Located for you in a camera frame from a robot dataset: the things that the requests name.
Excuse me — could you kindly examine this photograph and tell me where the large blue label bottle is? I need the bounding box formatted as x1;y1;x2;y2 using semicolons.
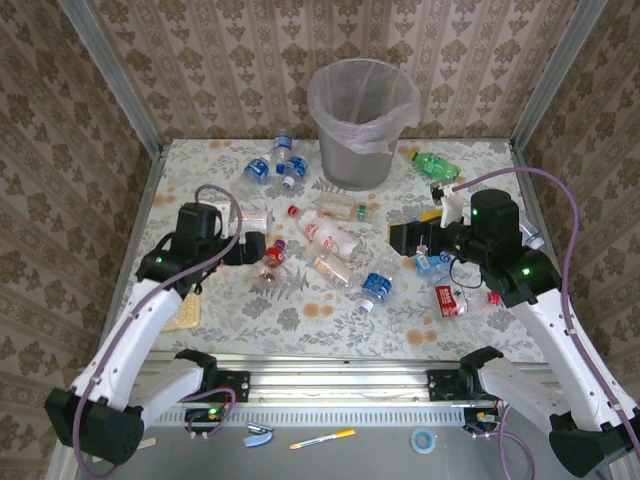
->
413;249;457;287

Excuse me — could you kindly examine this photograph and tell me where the red label bottle purple cap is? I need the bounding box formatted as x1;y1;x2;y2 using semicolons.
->
252;238;289;286

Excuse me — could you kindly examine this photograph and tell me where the green plastic bottle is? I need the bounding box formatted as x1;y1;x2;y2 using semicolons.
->
409;149;464;180

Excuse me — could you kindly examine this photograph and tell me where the clear unlabelled plastic bottle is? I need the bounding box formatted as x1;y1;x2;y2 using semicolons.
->
519;219;546;250

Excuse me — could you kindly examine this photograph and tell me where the aluminium table side rail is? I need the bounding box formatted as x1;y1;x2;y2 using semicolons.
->
508;141;549;236
107;144;169;326

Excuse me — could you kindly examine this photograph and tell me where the blue stapler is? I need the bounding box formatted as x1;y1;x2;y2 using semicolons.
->
243;422;275;449

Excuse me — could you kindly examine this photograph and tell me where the aluminium frame post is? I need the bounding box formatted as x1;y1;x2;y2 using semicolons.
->
55;0;165;154
509;0;610;151

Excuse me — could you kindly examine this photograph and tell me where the translucent pink bin liner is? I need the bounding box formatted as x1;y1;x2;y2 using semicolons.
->
306;57;422;156

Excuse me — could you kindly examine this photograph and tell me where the blue tape roll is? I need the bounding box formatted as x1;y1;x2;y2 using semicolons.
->
410;428;438;454

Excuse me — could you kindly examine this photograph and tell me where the grey slotted cable duct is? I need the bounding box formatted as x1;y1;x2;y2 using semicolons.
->
149;405;469;427

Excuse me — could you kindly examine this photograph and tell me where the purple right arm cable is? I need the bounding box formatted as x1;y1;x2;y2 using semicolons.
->
449;167;640;426

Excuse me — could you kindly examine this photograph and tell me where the clear bottle pale orange label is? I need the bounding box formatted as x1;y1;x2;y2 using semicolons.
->
302;241;358;291

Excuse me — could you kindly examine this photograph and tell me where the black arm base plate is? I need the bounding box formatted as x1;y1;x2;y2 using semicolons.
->
426;368;471;402
199;368;252;404

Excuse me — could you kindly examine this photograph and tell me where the clear bottle green cap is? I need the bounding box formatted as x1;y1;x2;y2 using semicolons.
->
317;191;379;223

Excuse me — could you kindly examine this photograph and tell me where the control board green light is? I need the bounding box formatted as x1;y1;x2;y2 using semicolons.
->
184;405;229;422

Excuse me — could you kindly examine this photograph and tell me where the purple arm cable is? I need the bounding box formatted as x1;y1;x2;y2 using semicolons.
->
72;183;245;479
449;167;640;426

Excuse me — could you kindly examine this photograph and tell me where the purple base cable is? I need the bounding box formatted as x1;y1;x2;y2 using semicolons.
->
185;387;237;442
469;404;537;480

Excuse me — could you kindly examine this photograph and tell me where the floral tablecloth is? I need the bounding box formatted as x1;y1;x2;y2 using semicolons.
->
115;137;554;364

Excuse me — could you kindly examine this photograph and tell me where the red cap white label bottle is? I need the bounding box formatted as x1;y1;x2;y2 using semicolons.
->
286;204;362;257

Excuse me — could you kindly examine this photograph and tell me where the clear bottle blue cap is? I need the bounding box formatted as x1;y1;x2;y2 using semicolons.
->
271;130;296;169

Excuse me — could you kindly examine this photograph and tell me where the white label bottle orange triangle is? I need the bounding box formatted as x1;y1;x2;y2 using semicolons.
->
242;207;275;235

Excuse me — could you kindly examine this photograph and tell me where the white orange marker pen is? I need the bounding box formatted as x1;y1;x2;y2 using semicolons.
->
289;428;357;450

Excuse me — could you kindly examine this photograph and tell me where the blue label water bottle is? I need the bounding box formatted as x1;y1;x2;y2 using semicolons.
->
242;154;275;187
357;256;402;315
276;155;309;191

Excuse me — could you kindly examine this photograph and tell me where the long aluminium mounting rail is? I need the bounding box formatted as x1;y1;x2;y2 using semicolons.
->
141;352;559;407

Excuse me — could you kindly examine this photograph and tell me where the grey plastic waste bin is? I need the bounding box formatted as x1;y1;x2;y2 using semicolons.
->
317;60;415;192

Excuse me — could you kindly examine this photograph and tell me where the control board orange connector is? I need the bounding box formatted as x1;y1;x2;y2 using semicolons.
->
464;407;501;427

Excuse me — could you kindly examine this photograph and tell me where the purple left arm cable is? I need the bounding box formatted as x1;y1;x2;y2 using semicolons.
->
72;183;245;479

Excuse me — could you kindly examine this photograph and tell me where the thin black cable loop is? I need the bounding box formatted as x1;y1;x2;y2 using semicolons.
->
448;255;485;292

